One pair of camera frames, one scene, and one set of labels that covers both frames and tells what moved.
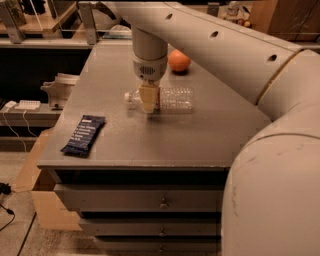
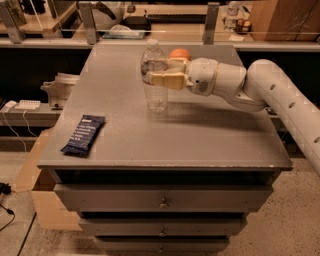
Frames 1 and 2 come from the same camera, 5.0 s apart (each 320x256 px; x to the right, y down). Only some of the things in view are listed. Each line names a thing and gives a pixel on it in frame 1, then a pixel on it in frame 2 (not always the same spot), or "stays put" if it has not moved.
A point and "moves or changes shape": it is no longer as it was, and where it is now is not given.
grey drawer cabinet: x=148 y=182 stays put
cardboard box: x=53 y=214 stays put
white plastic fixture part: x=60 y=90 stays put
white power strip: x=28 y=104 stays put
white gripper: x=149 y=70 -> x=202 y=76
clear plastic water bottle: x=171 y=99 moves or changes shape
